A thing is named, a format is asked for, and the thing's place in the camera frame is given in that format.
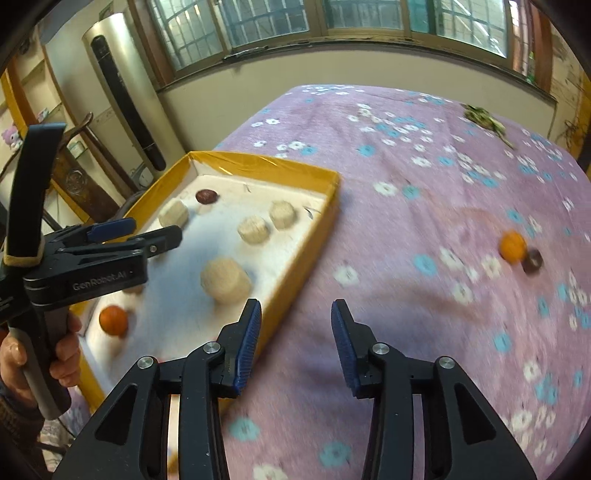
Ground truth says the barred window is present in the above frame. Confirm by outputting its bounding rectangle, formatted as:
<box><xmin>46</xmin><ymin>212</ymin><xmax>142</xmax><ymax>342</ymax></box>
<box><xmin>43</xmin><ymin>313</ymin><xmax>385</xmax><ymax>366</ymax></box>
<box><xmin>127</xmin><ymin>0</ymin><xmax>555</xmax><ymax>93</ymax></box>

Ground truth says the yellow cardboard box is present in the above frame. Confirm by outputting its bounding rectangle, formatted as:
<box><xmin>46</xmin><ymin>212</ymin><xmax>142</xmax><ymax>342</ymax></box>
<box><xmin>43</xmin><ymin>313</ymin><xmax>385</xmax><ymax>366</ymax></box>
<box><xmin>76</xmin><ymin>150</ymin><xmax>341</xmax><ymax>411</ymax></box>

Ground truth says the long pale sugarcane chunk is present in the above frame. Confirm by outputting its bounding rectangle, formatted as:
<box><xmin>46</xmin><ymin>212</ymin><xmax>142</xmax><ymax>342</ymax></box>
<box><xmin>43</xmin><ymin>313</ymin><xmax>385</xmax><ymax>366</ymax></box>
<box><xmin>238</xmin><ymin>217</ymin><xmax>271</xmax><ymax>245</ymax></box>

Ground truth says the dark wooden chair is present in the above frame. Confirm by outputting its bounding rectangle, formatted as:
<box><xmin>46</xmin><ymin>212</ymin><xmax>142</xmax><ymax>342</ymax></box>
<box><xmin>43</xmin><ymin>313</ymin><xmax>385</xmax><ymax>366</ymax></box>
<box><xmin>46</xmin><ymin>113</ymin><xmax>139</xmax><ymax>223</ymax></box>

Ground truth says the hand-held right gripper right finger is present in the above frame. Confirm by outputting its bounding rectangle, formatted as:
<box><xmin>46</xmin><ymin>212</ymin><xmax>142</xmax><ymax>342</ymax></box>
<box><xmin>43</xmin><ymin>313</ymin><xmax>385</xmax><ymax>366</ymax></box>
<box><xmin>331</xmin><ymin>299</ymin><xmax>539</xmax><ymax>480</ymax></box>

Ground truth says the person's left forearm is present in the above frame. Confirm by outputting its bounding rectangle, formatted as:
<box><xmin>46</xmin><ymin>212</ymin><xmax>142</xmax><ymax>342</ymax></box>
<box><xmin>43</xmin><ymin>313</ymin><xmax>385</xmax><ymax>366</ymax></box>
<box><xmin>0</xmin><ymin>397</ymin><xmax>44</xmax><ymax>467</ymax></box>

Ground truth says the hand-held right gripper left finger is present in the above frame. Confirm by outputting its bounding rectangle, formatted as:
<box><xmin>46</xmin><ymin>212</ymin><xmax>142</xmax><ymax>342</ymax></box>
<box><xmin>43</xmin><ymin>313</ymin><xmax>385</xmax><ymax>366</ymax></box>
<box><xmin>53</xmin><ymin>298</ymin><xmax>263</xmax><ymax>480</ymax></box>

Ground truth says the wide tan sugarcane chunk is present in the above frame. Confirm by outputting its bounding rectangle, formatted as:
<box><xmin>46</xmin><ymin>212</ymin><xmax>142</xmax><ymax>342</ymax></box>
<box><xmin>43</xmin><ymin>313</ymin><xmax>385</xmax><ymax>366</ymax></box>
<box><xmin>200</xmin><ymin>258</ymin><xmax>253</xmax><ymax>305</ymax></box>

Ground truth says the dark brown round fruit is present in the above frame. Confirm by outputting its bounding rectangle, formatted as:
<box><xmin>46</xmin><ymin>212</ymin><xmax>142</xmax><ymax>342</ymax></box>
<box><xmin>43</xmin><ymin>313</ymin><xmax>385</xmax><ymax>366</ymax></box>
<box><xmin>522</xmin><ymin>249</ymin><xmax>544</xmax><ymax>277</ymax></box>

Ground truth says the person's left hand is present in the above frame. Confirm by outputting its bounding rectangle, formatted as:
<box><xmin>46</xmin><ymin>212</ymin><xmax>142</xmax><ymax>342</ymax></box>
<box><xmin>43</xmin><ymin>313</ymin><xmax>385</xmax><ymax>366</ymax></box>
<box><xmin>0</xmin><ymin>318</ymin><xmax>82</xmax><ymax>411</ymax></box>

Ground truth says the small pale sugarcane chunk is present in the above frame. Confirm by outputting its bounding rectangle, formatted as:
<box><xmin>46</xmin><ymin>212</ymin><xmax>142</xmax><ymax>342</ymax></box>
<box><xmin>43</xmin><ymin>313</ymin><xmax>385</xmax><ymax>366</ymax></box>
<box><xmin>269</xmin><ymin>200</ymin><xmax>296</xmax><ymax>230</ymax></box>

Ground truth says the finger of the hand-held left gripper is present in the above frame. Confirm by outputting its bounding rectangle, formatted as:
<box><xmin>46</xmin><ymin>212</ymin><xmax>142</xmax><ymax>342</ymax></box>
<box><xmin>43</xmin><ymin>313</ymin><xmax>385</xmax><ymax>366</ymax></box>
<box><xmin>53</xmin><ymin>225</ymin><xmax>184</xmax><ymax>264</ymax></box>
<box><xmin>44</xmin><ymin>218</ymin><xmax>137</xmax><ymax>248</ymax></box>

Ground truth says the orange tangerine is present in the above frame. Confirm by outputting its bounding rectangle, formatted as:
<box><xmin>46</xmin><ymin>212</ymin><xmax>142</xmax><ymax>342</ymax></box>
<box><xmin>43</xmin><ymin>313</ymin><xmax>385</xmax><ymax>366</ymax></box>
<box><xmin>499</xmin><ymin>231</ymin><xmax>528</xmax><ymax>265</ymax></box>

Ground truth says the purple floral blanket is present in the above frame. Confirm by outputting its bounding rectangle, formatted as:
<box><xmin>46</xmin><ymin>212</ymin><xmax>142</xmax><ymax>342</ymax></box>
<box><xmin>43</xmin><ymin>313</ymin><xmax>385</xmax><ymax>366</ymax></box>
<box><xmin>60</xmin><ymin>84</ymin><xmax>591</xmax><ymax>480</ymax></box>

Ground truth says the red cherry tomato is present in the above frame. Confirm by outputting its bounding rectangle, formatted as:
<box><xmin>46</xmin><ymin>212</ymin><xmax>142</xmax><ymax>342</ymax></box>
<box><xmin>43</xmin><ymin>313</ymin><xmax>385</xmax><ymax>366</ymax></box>
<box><xmin>99</xmin><ymin>305</ymin><xmax>129</xmax><ymax>337</ymax></box>

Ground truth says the standing air conditioner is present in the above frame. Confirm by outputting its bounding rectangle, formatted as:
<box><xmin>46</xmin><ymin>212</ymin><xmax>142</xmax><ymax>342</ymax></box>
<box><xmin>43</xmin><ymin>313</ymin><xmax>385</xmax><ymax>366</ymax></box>
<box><xmin>82</xmin><ymin>12</ymin><xmax>185</xmax><ymax>178</ymax></box>

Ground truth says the green leafy sprig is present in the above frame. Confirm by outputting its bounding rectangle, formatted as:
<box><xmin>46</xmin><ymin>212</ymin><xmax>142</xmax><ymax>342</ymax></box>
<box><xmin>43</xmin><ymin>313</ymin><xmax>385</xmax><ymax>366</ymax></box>
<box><xmin>462</xmin><ymin>104</ymin><xmax>515</xmax><ymax>149</ymax></box>

